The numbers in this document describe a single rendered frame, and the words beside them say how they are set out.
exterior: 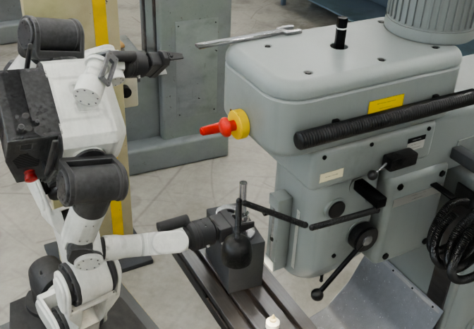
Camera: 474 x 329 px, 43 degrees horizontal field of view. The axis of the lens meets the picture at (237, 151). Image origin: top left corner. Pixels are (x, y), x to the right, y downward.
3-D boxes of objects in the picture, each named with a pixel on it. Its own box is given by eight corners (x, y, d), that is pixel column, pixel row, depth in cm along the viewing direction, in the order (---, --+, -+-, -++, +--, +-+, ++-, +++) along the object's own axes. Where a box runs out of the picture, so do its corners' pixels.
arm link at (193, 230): (207, 248, 176) (171, 259, 171) (195, 249, 185) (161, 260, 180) (196, 210, 176) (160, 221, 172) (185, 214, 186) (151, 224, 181)
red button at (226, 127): (225, 141, 117) (226, 123, 115) (216, 132, 120) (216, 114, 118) (240, 138, 119) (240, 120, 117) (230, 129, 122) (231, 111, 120)
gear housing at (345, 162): (310, 195, 122) (315, 154, 117) (250, 141, 140) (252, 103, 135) (432, 159, 136) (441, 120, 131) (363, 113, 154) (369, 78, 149)
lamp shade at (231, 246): (214, 261, 135) (215, 240, 132) (231, 243, 140) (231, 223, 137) (242, 273, 132) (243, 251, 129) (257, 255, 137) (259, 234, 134)
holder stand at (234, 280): (227, 294, 192) (229, 246, 181) (205, 251, 209) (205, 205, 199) (262, 285, 196) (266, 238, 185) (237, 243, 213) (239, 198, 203)
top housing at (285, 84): (276, 167, 112) (283, 90, 104) (213, 109, 131) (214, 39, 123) (456, 118, 132) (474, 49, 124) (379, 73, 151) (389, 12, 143)
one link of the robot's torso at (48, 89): (5, 220, 159) (15, 161, 130) (-18, 111, 170) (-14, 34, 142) (113, 200, 173) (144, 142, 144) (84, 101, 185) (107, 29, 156)
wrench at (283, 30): (201, 51, 117) (201, 47, 117) (192, 44, 120) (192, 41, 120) (302, 33, 128) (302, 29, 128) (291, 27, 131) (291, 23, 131)
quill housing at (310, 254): (304, 298, 141) (318, 187, 125) (259, 247, 156) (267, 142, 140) (367, 274, 149) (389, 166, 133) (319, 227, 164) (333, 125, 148)
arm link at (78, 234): (57, 272, 159) (74, 226, 144) (52, 231, 167) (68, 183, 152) (99, 270, 165) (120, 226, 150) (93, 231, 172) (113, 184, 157)
